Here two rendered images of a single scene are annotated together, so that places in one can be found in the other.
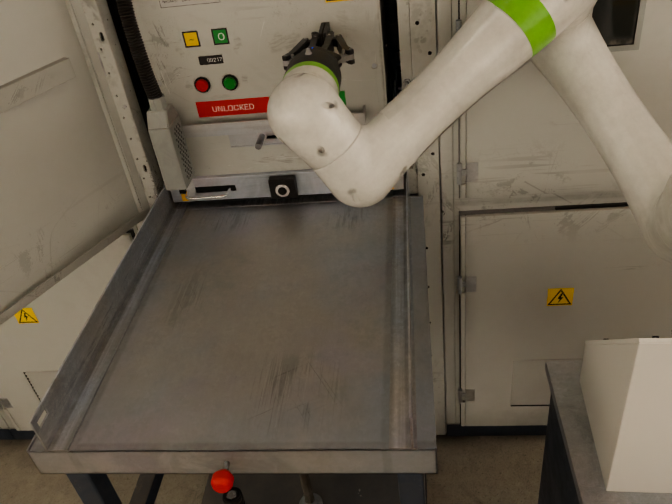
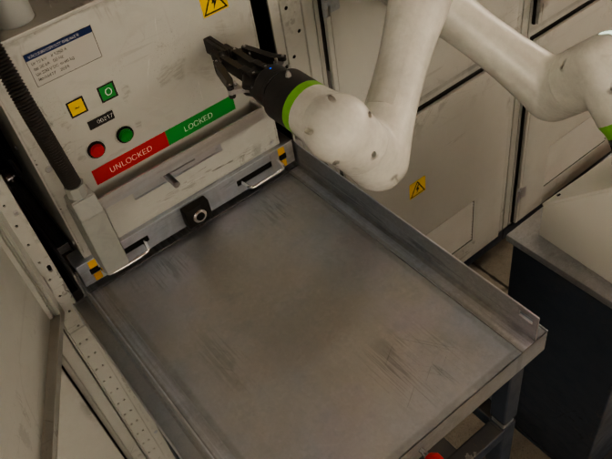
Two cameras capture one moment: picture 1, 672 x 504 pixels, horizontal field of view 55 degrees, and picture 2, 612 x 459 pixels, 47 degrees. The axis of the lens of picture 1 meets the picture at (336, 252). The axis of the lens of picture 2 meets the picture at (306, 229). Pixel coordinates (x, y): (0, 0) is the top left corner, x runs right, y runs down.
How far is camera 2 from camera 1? 0.74 m
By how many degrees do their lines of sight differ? 31
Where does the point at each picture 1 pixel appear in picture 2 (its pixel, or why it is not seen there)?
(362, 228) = (297, 211)
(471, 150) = not seen: hidden behind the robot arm
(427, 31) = (294, 12)
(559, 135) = not seen: hidden behind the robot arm
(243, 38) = (131, 84)
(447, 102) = (423, 71)
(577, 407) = (555, 252)
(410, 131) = (411, 107)
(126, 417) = not seen: outside the picture
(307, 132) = (366, 144)
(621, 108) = (489, 24)
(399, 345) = (442, 281)
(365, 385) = (454, 324)
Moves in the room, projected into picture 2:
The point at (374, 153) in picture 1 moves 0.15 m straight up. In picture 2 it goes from (398, 137) to (394, 58)
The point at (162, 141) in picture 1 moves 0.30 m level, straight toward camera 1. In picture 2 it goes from (99, 227) to (240, 274)
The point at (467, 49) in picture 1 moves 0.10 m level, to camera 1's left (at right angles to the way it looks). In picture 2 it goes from (419, 22) to (382, 50)
